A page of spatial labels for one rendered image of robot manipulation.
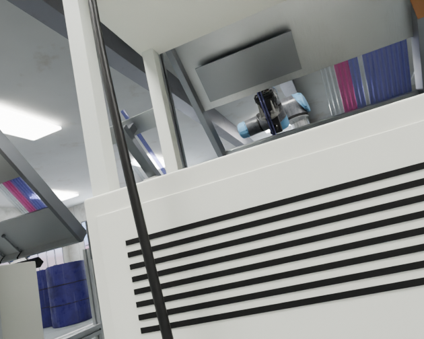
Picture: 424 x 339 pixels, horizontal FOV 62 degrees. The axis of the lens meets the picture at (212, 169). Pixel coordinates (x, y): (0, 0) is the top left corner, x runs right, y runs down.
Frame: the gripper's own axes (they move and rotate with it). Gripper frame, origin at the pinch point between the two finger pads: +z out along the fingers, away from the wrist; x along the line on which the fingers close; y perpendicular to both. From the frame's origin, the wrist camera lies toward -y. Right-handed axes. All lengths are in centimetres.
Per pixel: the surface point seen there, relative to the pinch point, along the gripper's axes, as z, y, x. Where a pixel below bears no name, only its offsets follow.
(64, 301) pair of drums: -196, -195, -342
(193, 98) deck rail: 10.3, 17.1, -19.5
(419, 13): 40, 21, 38
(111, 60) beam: -248, 52, -160
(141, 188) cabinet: 80, 17, -11
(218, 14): 37, 36, 1
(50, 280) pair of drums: -210, -169, -358
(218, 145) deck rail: 5.2, -1.9, -19.1
